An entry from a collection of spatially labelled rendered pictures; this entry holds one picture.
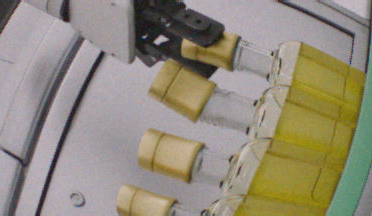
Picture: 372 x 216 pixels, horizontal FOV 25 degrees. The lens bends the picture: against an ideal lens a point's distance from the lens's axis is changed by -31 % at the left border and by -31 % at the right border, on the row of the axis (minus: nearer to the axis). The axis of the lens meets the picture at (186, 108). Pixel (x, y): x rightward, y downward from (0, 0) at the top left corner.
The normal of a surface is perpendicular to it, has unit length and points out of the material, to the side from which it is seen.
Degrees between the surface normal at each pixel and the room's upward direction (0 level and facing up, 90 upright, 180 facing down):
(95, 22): 75
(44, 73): 90
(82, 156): 90
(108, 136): 90
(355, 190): 90
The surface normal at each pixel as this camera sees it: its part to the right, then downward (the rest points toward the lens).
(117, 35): -0.60, 0.66
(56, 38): -0.02, -0.60
